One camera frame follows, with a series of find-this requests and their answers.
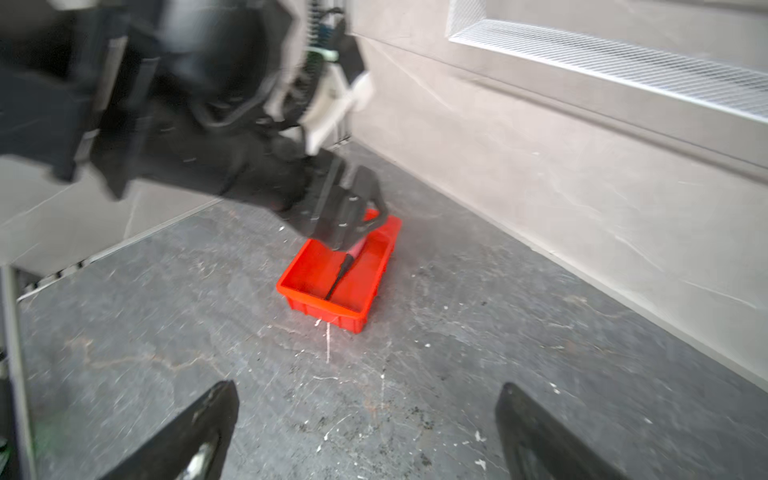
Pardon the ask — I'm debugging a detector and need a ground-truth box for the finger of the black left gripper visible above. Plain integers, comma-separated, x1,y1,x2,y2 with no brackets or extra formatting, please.
279,150,389,251

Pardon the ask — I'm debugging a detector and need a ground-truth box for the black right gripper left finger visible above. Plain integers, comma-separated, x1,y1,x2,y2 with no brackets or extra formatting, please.
103,380,239,479

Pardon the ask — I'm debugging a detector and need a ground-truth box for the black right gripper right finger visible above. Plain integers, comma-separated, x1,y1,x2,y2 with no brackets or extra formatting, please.
495,382,626,479

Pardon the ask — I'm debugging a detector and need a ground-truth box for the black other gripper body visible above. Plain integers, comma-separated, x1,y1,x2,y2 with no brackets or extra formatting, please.
90,101,336,212

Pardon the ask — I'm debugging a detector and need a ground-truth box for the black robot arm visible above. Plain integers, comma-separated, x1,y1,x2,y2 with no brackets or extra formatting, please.
1,1,628,479

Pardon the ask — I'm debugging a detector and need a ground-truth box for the red plastic bin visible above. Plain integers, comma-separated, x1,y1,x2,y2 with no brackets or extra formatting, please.
276,215,402,334

